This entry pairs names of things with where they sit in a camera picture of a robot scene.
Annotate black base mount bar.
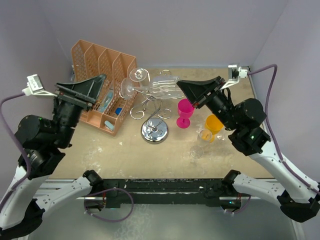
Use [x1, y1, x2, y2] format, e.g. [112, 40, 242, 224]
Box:
[103, 178, 249, 208]

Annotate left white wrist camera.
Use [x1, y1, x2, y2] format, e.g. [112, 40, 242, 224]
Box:
[22, 74, 57, 98]

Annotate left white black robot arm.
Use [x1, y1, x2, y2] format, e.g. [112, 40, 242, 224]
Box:
[0, 74, 107, 240]

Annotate blue eraser in organizer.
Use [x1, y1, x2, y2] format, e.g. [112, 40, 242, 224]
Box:
[115, 107, 122, 116]

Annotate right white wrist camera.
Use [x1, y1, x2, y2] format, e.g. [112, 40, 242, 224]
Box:
[220, 64, 248, 90]

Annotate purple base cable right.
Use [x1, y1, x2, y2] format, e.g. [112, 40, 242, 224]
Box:
[223, 193, 252, 216]

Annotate orange plastic file organizer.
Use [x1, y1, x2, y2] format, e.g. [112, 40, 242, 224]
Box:
[70, 39, 141, 138]

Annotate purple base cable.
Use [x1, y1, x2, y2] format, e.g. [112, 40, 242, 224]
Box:
[223, 193, 252, 216]
[83, 187, 136, 223]

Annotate teal scissors in organizer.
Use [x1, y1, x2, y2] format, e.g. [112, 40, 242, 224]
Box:
[98, 89, 114, 113]

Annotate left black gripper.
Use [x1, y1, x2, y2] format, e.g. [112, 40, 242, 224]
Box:
[54, 73, 107, 147]

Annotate aluminium frame rails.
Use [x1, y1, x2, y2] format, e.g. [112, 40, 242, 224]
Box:
[32, 66, 297, 208]

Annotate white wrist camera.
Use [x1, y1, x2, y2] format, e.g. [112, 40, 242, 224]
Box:
[22, 74, 57, 98]
[220, 64, 248, 90]

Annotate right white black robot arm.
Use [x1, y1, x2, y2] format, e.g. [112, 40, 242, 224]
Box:
[176, 76, 320, 223]

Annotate clear glass behind orange goblet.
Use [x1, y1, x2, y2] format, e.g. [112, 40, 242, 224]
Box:
[216, 132, 226, 141]

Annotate clear wine glass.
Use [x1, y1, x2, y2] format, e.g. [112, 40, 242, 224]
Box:
[120, 75, 184, 100]
[129, 67, 149, 87]

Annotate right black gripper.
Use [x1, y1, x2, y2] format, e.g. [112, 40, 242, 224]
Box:
[177, 75, 240, 131]

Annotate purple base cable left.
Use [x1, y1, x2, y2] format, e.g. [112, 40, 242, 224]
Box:
[83, 187, 136, 223]

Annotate orange plastic goblet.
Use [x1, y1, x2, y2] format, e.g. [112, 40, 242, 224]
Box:
[204, 114, 224, 143]

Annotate chrome wine glass rack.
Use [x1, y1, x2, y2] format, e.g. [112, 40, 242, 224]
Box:
[119, 71, 172, 144]

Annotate clear glass front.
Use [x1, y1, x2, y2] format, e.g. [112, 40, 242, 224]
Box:
[190, 145, 204, 159]

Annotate light blue item in organizer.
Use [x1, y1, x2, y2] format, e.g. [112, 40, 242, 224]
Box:
[104, 120, 115, 132]

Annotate small clear glass orange inside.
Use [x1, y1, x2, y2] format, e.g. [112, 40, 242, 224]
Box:
[198, 129, 213, 142]

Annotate pink plastic goblet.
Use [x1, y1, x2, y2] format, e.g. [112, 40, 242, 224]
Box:
[176, 98, 195, 129]

